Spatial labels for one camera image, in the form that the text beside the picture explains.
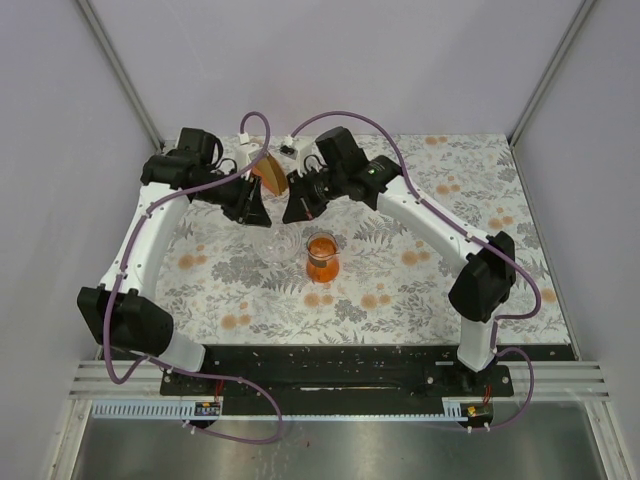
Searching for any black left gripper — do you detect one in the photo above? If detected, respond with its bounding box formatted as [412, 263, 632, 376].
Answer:
[195, 167, 273, 227]

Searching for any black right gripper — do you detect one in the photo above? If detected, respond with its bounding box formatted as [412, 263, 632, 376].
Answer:
[283, 166, 346, 226]

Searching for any clear glass dripper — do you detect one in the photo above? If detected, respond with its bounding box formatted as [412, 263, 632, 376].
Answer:
[251, 224, 302, 264]

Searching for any orange coffee filter box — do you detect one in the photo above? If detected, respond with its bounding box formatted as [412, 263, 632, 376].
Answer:
[251, 153, 288, 196]

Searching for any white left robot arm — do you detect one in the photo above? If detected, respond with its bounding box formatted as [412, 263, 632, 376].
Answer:
[77, 128, 272, 395]

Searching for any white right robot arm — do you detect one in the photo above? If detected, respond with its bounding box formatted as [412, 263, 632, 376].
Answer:
[279, 127, 515, 396]

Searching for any orange glass carafe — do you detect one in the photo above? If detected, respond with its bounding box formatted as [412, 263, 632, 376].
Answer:
[306, 232, 340, 283]

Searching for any floral patterned tablecloth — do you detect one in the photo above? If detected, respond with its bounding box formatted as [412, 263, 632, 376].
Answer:
[155, 134, 570, 345]

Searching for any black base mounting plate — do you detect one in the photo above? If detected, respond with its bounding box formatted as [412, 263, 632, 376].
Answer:
[152, 345, 576, 420]

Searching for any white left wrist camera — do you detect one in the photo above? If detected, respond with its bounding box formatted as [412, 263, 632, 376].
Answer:
[234, 132, 264, 170]

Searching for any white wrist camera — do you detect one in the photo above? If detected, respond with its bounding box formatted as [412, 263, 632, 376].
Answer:
[234, 132, 264, 170]
[278, 135, 314, 161]

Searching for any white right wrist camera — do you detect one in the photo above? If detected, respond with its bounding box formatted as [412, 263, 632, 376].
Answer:
[278, 135, 314, 161]

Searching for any light blue cable duct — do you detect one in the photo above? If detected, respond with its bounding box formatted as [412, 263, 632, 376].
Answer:
[91, 397, 491, 422]

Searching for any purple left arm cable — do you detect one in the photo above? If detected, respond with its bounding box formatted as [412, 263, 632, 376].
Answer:
[102, 112, 284, 444]

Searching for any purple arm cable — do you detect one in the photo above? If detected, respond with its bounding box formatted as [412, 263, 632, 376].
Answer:
[291, 110, 542, 432]
[102, 112, 284, 444]

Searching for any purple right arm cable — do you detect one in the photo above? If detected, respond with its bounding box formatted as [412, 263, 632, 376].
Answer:
[291, 110, 542, 432]

